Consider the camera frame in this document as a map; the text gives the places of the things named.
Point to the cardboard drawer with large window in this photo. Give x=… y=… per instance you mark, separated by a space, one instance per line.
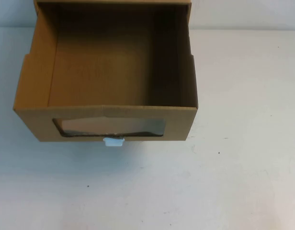
x=102 y=72

